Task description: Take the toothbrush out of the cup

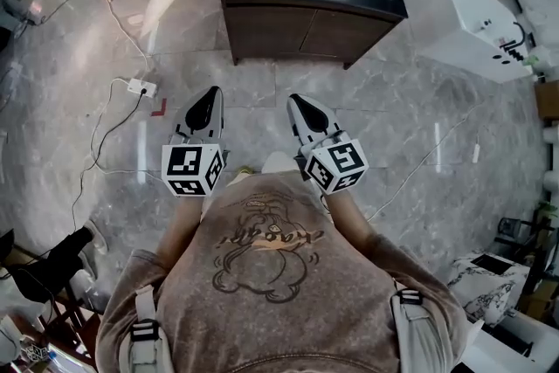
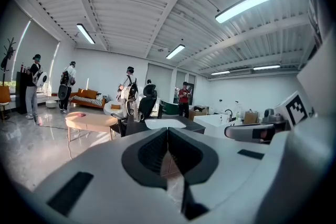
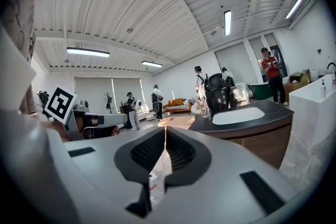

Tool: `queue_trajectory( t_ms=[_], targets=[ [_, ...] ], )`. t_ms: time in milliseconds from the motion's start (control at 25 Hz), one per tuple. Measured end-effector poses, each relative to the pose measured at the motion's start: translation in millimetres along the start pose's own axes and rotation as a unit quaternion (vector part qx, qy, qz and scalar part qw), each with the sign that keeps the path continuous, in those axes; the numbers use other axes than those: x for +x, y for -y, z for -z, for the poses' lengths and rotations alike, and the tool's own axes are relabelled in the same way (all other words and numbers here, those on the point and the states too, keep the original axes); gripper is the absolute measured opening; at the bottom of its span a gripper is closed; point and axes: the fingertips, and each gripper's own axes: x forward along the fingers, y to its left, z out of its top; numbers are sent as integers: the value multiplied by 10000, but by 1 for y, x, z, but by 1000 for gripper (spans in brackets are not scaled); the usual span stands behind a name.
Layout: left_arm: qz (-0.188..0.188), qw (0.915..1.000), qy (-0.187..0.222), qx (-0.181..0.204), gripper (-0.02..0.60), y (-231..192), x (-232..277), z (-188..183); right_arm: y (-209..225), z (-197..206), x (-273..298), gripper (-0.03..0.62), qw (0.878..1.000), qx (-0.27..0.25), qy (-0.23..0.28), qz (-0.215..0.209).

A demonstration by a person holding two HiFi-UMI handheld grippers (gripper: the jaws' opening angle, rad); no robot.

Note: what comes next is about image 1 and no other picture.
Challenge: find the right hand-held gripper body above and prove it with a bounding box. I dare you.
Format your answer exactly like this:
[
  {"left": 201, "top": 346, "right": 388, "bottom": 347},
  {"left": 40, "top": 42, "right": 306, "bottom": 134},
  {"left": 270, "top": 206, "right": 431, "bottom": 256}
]
[{"left": 296, "top": 129, "right": 370, "bottom": 195}]

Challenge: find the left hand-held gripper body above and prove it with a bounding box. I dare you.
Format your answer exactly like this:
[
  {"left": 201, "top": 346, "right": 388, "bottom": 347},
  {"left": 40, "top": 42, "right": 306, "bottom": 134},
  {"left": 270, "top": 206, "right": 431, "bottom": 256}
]
[{"left": 161, "top": 129, "right": 229, "bottom": 198}]

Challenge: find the person's left forearm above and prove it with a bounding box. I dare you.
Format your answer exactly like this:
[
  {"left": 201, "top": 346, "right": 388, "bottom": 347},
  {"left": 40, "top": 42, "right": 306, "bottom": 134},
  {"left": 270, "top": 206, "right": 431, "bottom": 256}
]
[{"left": 153, "top": 192, "right": 206, "bottom": 261}]

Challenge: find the person's right forearm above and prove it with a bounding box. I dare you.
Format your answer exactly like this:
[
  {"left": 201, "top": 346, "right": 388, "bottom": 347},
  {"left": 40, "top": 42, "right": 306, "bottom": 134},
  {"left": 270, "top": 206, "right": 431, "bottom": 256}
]
[{"left": 321, "top": 189, "right": 383, "bottom": 244}]

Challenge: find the person's light trouser leg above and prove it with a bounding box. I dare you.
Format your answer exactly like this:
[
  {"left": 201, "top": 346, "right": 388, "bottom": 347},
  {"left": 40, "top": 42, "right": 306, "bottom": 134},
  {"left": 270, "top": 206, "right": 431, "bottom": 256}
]
[{"left": 260, "top": 151, "right": 302, "bottom": 176}]

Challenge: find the brown printed t-shirt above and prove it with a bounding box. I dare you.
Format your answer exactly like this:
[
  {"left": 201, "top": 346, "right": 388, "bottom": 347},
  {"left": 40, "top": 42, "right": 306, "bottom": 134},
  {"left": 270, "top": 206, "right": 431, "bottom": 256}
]
[{"left": 94, "top": 169, "right": 471, "bottom": 373}]

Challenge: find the white cabinet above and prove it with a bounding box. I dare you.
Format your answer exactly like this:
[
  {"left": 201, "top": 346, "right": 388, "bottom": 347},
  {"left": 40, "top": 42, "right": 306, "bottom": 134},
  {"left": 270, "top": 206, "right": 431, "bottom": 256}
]
[{"left": 404, "top": 0, "right": 536, "bottom": 85}]

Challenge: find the marble pattern block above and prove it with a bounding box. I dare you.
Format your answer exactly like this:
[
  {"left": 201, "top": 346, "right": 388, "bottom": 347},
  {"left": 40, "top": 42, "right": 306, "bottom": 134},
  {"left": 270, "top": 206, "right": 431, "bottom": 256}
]
[{"left": 448, "top": 251, "right": 532, "bottom": 328}]

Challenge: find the black metal rack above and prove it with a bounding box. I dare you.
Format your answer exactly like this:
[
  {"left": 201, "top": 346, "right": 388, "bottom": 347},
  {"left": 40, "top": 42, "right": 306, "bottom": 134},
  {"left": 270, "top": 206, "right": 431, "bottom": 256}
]
[{"left": 497, "top": 216, "right": 559, "bottom": 279}]

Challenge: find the small brown cardboard box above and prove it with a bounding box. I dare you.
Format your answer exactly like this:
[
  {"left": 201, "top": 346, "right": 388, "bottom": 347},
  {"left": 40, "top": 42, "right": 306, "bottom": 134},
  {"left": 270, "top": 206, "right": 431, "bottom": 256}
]
[{"left": 535, "top": 80, "right": 559, "bottom": 121}]

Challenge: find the black cable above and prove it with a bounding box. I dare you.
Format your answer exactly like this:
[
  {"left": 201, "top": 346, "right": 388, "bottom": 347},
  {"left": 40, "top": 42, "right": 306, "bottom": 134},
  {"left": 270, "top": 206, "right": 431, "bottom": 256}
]
[{"left": 69, "top": 89, "right": 148, "bottom": 232}]

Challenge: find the grey backpack strap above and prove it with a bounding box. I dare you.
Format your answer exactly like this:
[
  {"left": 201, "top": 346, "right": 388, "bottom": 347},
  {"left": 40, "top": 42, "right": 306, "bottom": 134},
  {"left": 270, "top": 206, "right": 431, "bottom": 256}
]
[
  {"left": 390, "top": 281, "right": 458, "bottom": 373},
  {"left": 117, "top": 286, "right": 176, "bottom": 373}
]

